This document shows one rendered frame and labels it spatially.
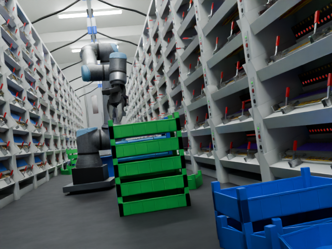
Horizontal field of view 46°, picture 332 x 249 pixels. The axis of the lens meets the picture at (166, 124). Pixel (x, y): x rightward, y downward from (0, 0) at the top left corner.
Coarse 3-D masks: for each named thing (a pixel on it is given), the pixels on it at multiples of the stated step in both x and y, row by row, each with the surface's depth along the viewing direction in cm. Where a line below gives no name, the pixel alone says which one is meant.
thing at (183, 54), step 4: (196, 28) 235; (196, 36) 240; (196, 40) 243; (192, 44) 254; (196, 44) 247; (188, 48) 266; (192, 48) 258; (196, 48) 287; (180, 52) 295; (184, 52) 279; (188, 52) 270; (196, 52) 289; (180, 56) 293; (184, 56) 284
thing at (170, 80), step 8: (160, 0) 367; (160, 24) 365; (168, 32) 366; (168, 56) 365; (168, 64) 365; (176, 72) 365; (168, 80) 364; (176, 80) 365; (176, 96) 364; (184, 120) 364
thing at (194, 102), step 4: (204, 88) 234; (200, 92) 295; (204, 92) 296; (192, 96) 294; (196, 96) 295; (200, 96) 251; (204, 96) 251; (184, 100) 293; (188, 100) 294; (192, 100) 277; (196, 100) 278; (200, 100) 251; (204, 100) 242; (188, 104) 294; (192, 104) 274; (196, 104) 264; (200, 104) 255; (204, 104) 246; (188, 108) 291; (192, 108) 280; (196, 108) 270
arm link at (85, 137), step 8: (88, 128) 270; (96, 128) 275; (80, 136) 270; (88, 136) 270; (96, 136) 271; (80, 144) 271; (88, 144) 270; (96, 144) 271; (80, 152) 271; (88, 152) 270
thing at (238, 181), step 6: (186, 162) 357; (186, 168) 345; (204, 168) 279; (210, 168) 265; (210, 174) 263; (216, 174) 248; (228, 174) 223; (234, 174) 214; (240, 174) 210; (246, 174) 207; (252, 174) 203; (258, 174) 200; (234, 180) 213; (240, 180) 203; (246, 180) 194; (252, 180) 185; (258, 180) 179
